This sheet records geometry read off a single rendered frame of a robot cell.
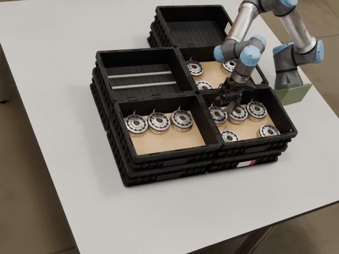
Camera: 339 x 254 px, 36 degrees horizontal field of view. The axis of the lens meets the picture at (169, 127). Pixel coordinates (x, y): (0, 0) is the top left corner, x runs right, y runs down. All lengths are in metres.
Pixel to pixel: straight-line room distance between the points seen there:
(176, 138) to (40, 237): 0.98
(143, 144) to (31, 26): 0.96
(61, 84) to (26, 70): 0.18
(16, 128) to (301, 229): 1.84
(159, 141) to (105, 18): 0.96
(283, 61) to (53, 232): 1.51
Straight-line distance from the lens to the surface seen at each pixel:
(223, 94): 2.20
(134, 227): 2.13
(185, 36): 2.76
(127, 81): 2.42
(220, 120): 2.37
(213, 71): 2.62
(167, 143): 2.23
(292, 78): 2.78
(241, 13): 2.41
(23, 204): 2.93
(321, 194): 2.58
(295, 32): 2.60
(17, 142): 3.15
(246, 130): 2.43
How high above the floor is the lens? 2.54
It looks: 48 degrees down
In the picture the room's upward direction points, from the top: 23 degrees clockwise
